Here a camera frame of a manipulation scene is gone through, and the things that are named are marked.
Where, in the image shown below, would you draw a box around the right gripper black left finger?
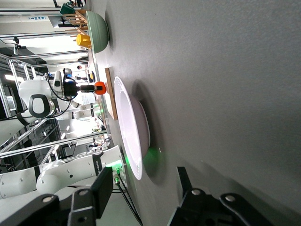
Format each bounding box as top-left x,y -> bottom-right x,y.
0,166 -> 114,226

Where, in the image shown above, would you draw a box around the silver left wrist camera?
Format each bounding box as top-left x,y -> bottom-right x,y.
53,70 -> 63,94

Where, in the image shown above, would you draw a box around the wooden peg drying rack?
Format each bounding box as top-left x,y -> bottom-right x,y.
62,9 -> 89,36

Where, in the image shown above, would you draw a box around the pale green bowl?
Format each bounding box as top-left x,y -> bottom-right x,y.
85,10 -> 110,55

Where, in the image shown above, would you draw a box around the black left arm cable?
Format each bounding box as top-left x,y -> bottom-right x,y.
44,72 -> 76,114

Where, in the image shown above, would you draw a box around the white round plate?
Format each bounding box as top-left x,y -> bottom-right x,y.
113,75 -> 151,181

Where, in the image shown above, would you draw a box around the wooden cutting board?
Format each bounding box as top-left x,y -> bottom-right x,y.
104,67 -> 119,121

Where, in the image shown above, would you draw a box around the aluminium frame structure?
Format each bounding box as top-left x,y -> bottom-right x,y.
0,7 -> 111,167

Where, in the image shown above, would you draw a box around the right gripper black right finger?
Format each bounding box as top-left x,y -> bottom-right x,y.
167,166 -> 275,226

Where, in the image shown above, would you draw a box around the yellow cup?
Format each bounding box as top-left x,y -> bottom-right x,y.
73,33 -> 92,50

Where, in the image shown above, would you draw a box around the black left arm base cables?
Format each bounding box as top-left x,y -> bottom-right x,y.
112,168 -> 144,226

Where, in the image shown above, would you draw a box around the dark green bag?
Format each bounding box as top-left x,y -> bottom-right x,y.
59,1 -> 76,15

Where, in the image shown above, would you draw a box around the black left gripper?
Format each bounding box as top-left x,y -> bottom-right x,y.
63,78 -> 104,97

